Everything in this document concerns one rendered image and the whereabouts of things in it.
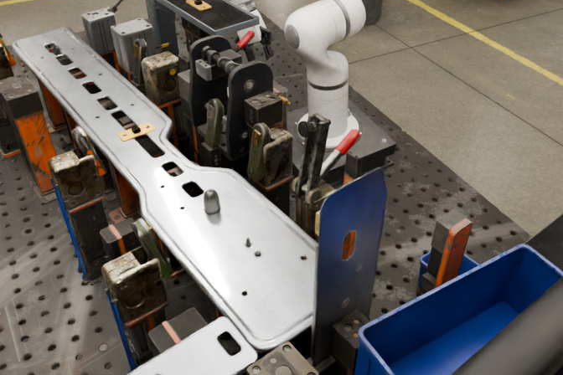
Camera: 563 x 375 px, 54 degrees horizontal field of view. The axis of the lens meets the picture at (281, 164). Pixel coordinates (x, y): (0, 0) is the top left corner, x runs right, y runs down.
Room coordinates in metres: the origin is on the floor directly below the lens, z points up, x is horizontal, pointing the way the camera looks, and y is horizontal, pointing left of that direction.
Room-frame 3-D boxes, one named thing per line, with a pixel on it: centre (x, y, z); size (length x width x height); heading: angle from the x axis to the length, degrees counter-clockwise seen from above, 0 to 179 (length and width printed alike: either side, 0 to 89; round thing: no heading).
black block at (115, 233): (0.76, 0.32, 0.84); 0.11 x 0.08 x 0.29; 127
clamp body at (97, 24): (1.65, 0.57, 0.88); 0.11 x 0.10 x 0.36; 127
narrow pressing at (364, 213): (0.49, -0.09, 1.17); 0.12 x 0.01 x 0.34; 127
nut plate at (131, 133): (1.08, 0.35, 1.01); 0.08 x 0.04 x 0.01; 127
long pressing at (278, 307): (1.09, 0.36, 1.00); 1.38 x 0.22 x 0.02; 37
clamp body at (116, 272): (0.63, 0.26, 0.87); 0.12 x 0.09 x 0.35; 127
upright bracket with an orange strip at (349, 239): (0.73, -0.12, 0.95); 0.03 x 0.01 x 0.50; 37
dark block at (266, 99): (1.03, 0.04, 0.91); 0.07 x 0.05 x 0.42; 127
